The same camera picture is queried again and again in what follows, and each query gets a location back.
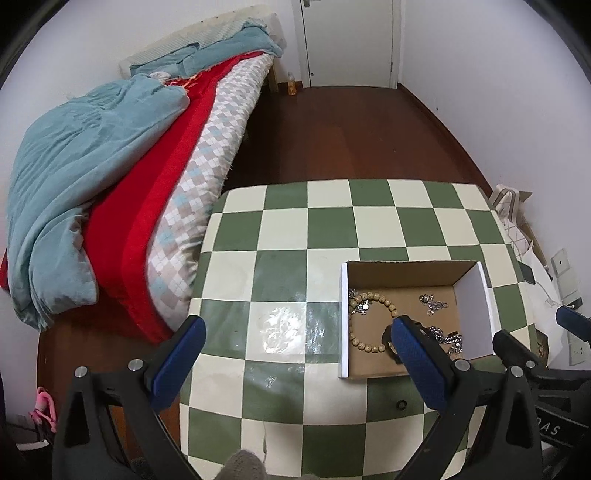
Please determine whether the argyle patterned mattress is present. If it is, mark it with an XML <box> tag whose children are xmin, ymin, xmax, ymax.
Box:
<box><xmin>146</xmin><ymin>53</ymin><xmax>273</xmax><ymax>331</ymax></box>

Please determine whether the red blanket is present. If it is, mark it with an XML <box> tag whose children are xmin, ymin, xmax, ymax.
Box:
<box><xmin>1</xmin><ymin>54</ymin><xmax>247</xmax><ymax>343</ymax></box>

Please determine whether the wooden bead bracelet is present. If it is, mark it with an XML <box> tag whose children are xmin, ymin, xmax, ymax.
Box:
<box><xmin>348</xmin><ymin>294</ymin><xmax>401</xmax><ymax>354</ymax></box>

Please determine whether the light blue blanket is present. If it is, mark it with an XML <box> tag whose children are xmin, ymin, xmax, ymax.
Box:
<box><xmin>6</xmin><ymin>17</ymin><xmax>283</xmax><ymax>332</ymax></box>

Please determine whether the white patterned cloth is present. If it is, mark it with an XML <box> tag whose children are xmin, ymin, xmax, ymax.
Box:
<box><xmin>489</xmin><ymin>184</ymin><xmax>562</xmax><ymax>338</ymax></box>

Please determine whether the white door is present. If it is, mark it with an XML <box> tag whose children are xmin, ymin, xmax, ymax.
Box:
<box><xmin>291</xmin><ymin>0</ymin><xmax>405</xmax><ymax>89</ymax></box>

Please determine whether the white cardboard box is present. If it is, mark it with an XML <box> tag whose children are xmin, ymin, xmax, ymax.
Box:
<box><xmin>339</xmin><ymin>260</ymin><xmax>500</xmax><ymax>380</ymax></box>

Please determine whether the silver chain bracelet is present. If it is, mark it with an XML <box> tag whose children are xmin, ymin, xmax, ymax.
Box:
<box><xmin>348</xmin><ymin>288</ymin><xmax>373</xmax><ymax>317</ymax></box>

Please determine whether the thin silver pendant necklace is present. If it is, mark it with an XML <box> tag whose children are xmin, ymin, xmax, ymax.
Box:
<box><xmin>417</xmin><ymin>292</ymin><xmax>450</xmax><ymax>317</ymax></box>

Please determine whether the black charger plug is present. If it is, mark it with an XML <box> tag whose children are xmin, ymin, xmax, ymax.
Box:
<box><xmin>567</xmin><ymin>297</ymin><xmax>583</xmax><ymax>310</ymax></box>

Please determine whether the white charging cable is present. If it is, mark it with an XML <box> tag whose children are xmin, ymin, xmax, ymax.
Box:
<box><xmin>533</xmin><ymin>276</ymin><xmax>562</xmax><ymax>309</ymax></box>

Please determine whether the small bottle on floor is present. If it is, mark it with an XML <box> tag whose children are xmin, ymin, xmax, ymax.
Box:
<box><xmin>287</xmin><ymin>72</ymin><xmax>297</xmax><ymax>96</ymax></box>

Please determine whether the green white checkered table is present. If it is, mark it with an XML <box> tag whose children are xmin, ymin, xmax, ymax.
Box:
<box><xmin>180</xmin><ymin>179</ymin><xmax>535</xmax><ymax>479</ymax></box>

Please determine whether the white wall socket strip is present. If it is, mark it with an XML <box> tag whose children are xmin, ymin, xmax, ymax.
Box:
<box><xmin>551</xmin><ymin>249</ymin><xmax>590</xmax><ymax>369</ymax></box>

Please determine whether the thick silver chain necklace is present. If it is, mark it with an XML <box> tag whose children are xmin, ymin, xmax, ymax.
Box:
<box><xmin>427</xmin><ymin>324</ymin><xmax>465</xmax><ymax>357</ymax></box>

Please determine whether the pink object on floor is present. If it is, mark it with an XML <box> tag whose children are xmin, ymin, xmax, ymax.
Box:
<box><xmin>29</xmin><ymin>386</ymin><xmax>57</xmax><ymax>434</ymax></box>

